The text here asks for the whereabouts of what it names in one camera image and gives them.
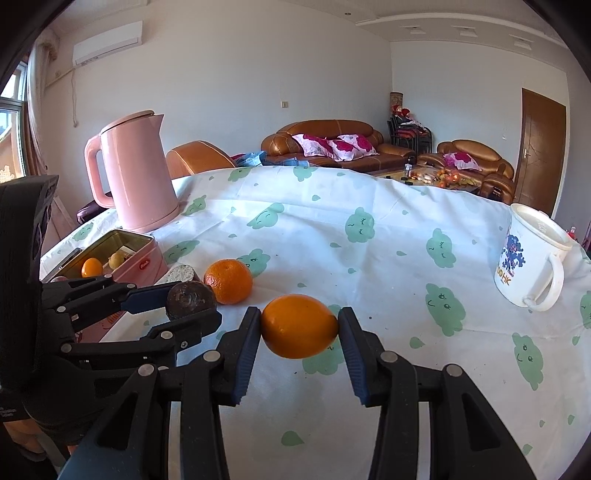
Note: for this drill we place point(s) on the white printed leaflet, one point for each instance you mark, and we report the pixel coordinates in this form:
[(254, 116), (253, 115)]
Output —
[(129, 251)]

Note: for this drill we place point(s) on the oval orange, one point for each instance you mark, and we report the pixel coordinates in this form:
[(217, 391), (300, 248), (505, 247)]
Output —
[(300, 325)]

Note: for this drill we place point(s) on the tall patterned cylinder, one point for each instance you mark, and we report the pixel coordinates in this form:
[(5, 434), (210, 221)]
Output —
[(396, 102)]

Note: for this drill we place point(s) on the round orange mandarin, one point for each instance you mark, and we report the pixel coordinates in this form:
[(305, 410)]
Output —
[(228, 281)]

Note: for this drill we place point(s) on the small yellow fruit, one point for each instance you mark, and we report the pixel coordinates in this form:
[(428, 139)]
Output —
[(116, 260)]

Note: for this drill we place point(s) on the brown leather armchair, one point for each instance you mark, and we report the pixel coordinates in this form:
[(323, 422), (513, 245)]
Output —
[(198, 159)]

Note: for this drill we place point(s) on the window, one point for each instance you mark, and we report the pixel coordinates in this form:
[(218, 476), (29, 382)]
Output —
[(11, 129)]

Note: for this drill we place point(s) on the white air conditioner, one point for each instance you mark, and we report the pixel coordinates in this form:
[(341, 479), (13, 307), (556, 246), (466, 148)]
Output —
[(106, 44)]

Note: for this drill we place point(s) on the person's left forearm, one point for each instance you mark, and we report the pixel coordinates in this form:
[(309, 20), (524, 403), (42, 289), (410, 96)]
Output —
[(25, 436)]

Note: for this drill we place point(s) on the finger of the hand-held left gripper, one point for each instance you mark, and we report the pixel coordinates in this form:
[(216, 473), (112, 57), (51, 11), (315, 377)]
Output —
[(147, 299), (194, 327)]

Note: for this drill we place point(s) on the white cloud-print tablecloth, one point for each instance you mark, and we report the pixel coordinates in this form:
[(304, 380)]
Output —
[(346, 277)]

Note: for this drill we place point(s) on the small orange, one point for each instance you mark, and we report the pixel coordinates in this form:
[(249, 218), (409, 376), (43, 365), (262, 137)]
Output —
[(92, 267)]

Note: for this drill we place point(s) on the pink electric kettle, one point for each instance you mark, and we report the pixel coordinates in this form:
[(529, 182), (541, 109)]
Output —
[(134, 175)]

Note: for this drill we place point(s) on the purple cushioned stool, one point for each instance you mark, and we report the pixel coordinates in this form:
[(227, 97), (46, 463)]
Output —
[(90, 211)]

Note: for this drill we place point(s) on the white printed mug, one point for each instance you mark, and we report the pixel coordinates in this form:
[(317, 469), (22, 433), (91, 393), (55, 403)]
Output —
[(521, 258)]

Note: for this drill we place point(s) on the blue clothing pile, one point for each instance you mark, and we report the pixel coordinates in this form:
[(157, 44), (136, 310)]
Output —
[(251, 159)]

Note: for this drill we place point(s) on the dark purple passion fruit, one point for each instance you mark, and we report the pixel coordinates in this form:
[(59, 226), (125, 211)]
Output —
[(189, 300)]

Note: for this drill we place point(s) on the pink curtain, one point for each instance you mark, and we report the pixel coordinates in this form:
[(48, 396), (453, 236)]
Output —
[(41, 106)]

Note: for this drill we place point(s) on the white conduit pipe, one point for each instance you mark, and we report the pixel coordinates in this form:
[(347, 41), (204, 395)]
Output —
[(74, 97)]

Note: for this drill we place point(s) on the pink floral pillow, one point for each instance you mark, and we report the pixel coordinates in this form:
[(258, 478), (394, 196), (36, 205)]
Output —
[(461, 161), (355, 146), (314, 145)]

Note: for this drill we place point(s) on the brown leather sofa chair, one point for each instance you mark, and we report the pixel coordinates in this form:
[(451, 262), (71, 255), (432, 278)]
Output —
[(489, 159)]

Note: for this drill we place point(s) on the cluttered coffee table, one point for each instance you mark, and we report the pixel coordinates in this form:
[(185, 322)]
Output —
[(434, 177)]

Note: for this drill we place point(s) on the halved brown speckled fruit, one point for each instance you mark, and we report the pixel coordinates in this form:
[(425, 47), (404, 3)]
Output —
[(182, 273)]

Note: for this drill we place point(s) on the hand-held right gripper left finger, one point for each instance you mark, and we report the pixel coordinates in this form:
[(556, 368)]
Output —
[(247, 355)]

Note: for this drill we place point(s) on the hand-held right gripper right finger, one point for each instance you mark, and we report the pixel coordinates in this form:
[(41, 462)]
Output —
[(353, 360)]

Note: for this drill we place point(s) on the brown leather sofa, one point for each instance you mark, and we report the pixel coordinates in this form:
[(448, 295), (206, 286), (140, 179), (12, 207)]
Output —
[(277, 138)]

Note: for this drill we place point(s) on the pink metal tin box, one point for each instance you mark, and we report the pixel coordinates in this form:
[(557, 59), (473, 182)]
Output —
[(138, 263)]

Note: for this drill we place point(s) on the stack of dark chairs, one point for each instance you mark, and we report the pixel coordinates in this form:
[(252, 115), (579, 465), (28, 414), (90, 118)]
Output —
[(415, 136)]

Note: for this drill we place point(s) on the brown wooden door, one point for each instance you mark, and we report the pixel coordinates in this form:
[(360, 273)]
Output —
[(540, 152)]

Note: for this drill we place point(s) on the red fabric bundle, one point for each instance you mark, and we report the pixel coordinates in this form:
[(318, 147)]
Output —
[(406, 114)]

